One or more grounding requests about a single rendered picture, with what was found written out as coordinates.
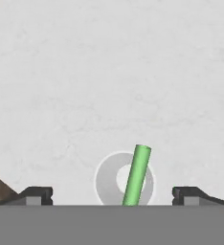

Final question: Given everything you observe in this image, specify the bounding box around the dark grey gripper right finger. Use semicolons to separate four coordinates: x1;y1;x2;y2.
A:
171;186;224;207

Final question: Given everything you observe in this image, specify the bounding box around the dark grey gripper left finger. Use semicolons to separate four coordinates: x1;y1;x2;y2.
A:
0;186;55;207

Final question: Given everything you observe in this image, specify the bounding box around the green straw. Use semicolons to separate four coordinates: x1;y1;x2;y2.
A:
122;144;152;207

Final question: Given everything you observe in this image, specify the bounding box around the clear glass cup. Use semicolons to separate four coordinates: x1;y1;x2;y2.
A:
94;150;156;207

